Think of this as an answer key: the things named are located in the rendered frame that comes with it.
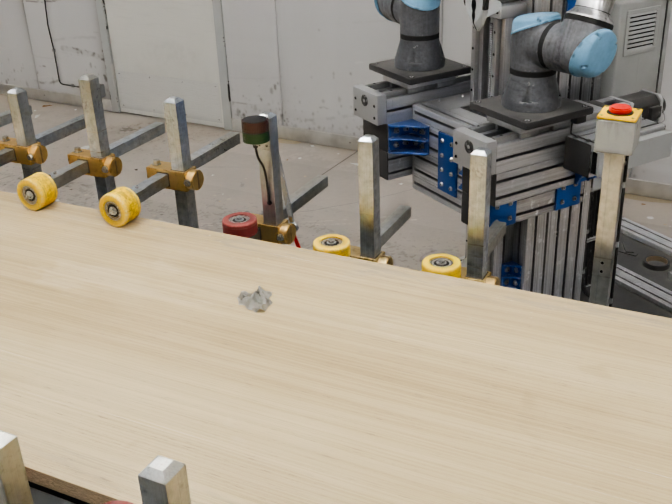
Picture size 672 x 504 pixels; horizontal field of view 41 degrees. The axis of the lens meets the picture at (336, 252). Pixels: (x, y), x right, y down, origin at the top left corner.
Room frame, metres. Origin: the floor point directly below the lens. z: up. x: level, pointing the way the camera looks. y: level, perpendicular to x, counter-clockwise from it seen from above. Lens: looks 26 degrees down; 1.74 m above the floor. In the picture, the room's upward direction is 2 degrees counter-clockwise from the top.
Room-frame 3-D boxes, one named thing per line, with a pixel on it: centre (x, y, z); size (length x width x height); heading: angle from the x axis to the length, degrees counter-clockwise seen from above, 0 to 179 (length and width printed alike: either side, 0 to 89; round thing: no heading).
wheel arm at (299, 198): (2.04, 0.13, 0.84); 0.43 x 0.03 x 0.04; 153
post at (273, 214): (1.92, 0.14, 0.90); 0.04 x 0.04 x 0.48; 63
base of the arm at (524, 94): (2.21, -0.52, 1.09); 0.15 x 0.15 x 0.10
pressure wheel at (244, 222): (1.86, 0.22, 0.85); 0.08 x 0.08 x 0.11
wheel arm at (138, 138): (2.21, 0.60, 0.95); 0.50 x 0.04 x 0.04; 153
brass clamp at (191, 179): (2.04, 0.39, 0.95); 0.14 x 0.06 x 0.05; 63
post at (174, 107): (2.03, 0.37, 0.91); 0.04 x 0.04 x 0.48; 63
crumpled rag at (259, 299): (1.48, 0.16, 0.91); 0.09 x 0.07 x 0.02; 7
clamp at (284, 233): (1.93, 0.16, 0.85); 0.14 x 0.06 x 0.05; 63
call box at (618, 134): (1.57, -0.53, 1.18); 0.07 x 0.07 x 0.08; 63
